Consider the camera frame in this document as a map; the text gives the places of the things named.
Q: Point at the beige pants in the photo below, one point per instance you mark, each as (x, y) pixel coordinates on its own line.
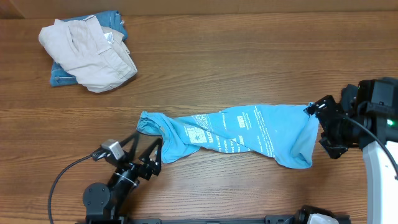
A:
(95, 55)

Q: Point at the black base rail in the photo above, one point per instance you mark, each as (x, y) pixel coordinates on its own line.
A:
(270, 219)

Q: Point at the blue denim jeans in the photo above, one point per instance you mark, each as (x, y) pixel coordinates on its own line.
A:
(110, 19)

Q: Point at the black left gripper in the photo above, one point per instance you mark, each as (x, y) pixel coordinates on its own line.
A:
(144, 170)

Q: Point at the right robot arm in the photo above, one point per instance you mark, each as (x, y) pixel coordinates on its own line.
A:
(365, 118)

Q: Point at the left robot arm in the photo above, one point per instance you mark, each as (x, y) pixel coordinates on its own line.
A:
(103, 202)

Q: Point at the light blue printed t-shirt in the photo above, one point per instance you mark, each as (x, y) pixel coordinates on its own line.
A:
(283, 132)

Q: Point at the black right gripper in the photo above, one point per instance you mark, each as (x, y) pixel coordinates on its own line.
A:
(330, 125)

